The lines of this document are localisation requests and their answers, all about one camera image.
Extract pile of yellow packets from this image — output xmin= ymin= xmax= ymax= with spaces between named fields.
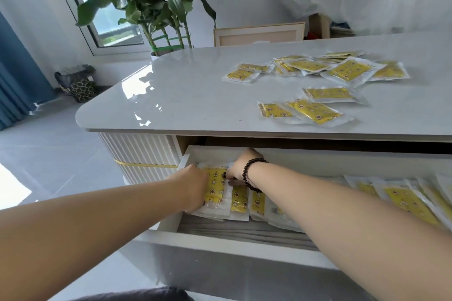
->
xmin=222 ymin=49 xmax=411 ymax=87

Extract dark bead bracelet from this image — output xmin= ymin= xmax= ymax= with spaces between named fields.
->
xmin=242 ymin=157 xmax=269 ymax=194

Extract person's left hand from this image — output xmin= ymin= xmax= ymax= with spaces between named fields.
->
xmin=169 ymin=164 xmax=210 ymax=213

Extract brown cardboard box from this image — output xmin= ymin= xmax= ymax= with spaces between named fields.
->
xmin=308 ymin=12 xmax=331 ymax=40

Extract person's right hand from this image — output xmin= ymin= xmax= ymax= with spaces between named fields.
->
xmin=221 ymin=147 xmax=266 ymax=187

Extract white plant pot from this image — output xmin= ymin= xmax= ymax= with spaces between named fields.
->
xmin=150 ymin=45 xmax=193 ymax=62

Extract wooden picture frame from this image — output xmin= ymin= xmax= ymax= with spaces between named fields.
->
xmin=213 ymin=22 xmax=306 ymax=47

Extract person's right forearm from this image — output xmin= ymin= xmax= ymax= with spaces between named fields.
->
xmin=247 ymin=161 xmax=452 ymax=301

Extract person's left forearm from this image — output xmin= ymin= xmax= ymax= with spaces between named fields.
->
xmin=0 ymin=177 xmax=191 ymax=301

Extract blue curtain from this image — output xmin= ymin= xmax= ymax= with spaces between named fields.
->
xmin=0 ymin=11 xmax=57 ymax=132

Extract white drawer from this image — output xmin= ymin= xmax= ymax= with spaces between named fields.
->
xmin=116 ymin=144 xmax=452 ymax=301

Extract dark patterned basket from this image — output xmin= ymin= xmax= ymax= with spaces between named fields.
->
xmin=69 ymin=78 xmax=98 ymax=103

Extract row of yellow packets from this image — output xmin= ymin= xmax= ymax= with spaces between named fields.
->
xmin=229 ymin=174 xmax=452 ymax=233

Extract small white framed window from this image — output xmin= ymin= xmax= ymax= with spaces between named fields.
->
xmin=65 ymin=0 xmax=153 ymax=56

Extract person's grey trousers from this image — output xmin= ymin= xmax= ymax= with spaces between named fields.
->
xmin=70 ymin=286 xmax=195 ymax=301

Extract yellow tape strip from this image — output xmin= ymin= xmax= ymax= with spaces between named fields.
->
xmin=113 ymin=158 xmax=179 ymax=169

